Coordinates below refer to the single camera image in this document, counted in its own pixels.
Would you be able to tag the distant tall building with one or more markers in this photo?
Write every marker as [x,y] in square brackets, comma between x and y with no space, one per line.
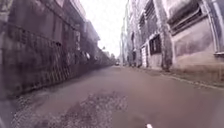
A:
[124,43]

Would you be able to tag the grey asphalt road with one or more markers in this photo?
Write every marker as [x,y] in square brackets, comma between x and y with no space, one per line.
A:
[140,96]

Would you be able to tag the tree trunk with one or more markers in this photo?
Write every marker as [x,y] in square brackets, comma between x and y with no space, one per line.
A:
[165,36]

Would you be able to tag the robot's own part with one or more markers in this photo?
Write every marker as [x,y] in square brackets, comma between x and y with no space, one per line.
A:
[149,126]

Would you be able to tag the dark metal fence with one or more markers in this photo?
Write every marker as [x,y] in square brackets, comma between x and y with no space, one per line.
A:
[36,63]

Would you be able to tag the dark building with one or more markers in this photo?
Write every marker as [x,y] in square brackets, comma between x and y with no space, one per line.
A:
[50,20]

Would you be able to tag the raised pavement strip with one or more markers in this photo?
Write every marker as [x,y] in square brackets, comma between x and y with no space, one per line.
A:
[196,76]

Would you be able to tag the pale weathered building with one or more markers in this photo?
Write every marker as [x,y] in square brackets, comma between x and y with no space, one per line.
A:
[193,36]

